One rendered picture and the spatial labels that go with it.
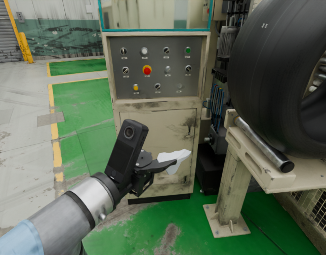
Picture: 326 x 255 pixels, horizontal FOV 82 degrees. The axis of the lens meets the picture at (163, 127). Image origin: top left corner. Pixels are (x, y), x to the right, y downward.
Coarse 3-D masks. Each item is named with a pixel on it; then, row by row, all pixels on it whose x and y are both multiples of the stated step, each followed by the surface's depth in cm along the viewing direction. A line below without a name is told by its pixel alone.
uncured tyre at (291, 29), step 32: (288, 0) 46; (320, 0) 40; (256, 32) 52; (288, 32) 43; (320, 32) 41; (256, 64) 50; (288, 64) 44; (256, 96) 52; (288, 96) 47; (320, 96) 81; (256, 128) 60; (288, 128) 52; (320, 128) 76
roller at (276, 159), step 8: (240, 120) 86; (240, 128) 85; (248, 128) 80; (248, 136) 79; (256, 136) 75; (256, 144) 74; (264, 144) 70; (264, 152) 69; (272, 152) 66; (280, 152) 64; (272, 160) 65; (280, 160) 62; (288, 160) 61; (280, 168) 61; (288, 168) 61
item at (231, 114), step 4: (228, 112) 88; (232, 112) 88; (236, 112) 89; (228, 116) 89; (232, 116) 89; (236, 116) 89; (228, 120) 90; (232, 120) 90; (224, 124) 93; (228, 124) 91; (232, 124) 92
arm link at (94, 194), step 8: (80, 184) 31; (88, 184) 31; (96, 184) 31; (72, 192) 33; (80, 192) 29; (88, 192) 30; (96, 192) 30; (104, 192) 31; (88, 200) 29; (96, 200) 29; (104, 200) 30; (112, 200) 32; (88, 208) 28; (96, 208) 29; (104, 208) 30; (112, 208) 32; (96, 216) 29; (104, 216) 30; (96, 224) 30
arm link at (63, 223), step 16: (48, 208) 27; (64, 208) 27; (80, 208) 28; (32, 224) 24; (48, 224) 25; (64, 224) 26; (80, 224) 27; (0, 240) 23; (16, 240) 23; (32, 240) 23; (48, 240) 24; (64, 240) 25; (80, 240) 28
